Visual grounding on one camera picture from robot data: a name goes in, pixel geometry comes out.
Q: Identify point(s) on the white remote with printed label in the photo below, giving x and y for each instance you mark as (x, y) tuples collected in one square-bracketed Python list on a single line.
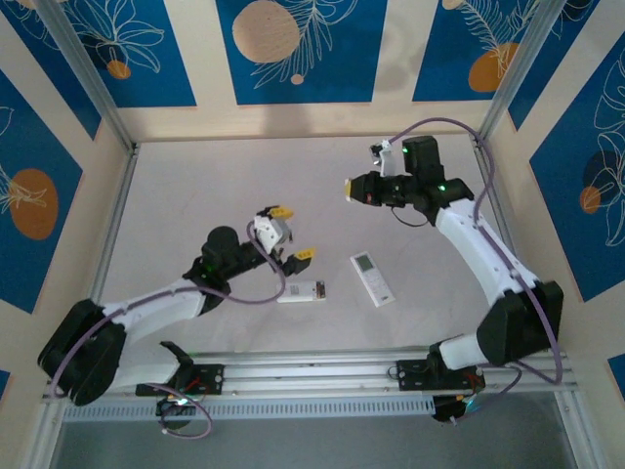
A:
[(305, 292)]

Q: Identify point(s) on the white remote with display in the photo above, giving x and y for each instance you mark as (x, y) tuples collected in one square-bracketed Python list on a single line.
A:
[(372, 278)]

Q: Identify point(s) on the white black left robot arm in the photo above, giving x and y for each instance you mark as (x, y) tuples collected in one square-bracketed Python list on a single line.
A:
[(161, 317)]

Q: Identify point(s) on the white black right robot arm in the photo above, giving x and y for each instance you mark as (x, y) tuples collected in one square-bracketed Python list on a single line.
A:
[(473, 249)]

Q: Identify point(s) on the black electronics box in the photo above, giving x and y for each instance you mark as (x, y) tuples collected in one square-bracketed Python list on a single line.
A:
[(446, 408), (171, 409)]

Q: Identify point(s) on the aluminium frame rail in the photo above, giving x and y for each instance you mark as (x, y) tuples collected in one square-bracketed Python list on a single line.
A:
[(115, 215), (500, 215)]

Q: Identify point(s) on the wide aluminium base rail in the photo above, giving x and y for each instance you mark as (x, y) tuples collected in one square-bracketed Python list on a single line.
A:
[(317, 373)]

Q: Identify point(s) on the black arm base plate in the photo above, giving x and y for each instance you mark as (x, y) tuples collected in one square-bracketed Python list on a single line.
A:
[(210, 378), (412, 373)]

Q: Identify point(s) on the aluminium frame post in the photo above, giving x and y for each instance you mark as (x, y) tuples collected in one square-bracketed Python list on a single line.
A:
[(576, 430), (525, 63), (44, 439), (94, 83)]

